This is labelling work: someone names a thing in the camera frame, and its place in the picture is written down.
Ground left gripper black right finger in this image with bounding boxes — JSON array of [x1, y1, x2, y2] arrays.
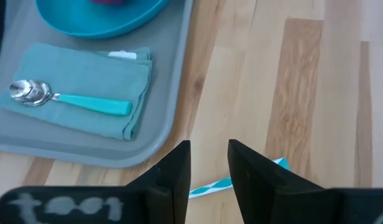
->
[[227, 139, 342, 224]]

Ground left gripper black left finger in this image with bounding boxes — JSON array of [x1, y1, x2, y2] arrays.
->
[[126, 139, 192, 224]]

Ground teal white patterned straw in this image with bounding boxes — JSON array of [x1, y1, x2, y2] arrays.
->
[[188, 157, 291, 200]]

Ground metal spoon with teal handle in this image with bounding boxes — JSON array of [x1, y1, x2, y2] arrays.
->
[[8, 79, 133, 117]]

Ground teal cloth napkin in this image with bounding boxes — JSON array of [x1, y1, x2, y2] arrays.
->
[[0, 42, 154, 141]]

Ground teal plastic plate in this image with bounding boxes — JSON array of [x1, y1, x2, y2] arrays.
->
[[35, 0, 170, 40]]

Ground pink plastic bowl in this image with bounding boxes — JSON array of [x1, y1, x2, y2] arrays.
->
[[91, 0, 127, 6]]

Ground grey plastic tray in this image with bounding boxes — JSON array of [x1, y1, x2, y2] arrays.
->
[[0, 0, 194, 169]]

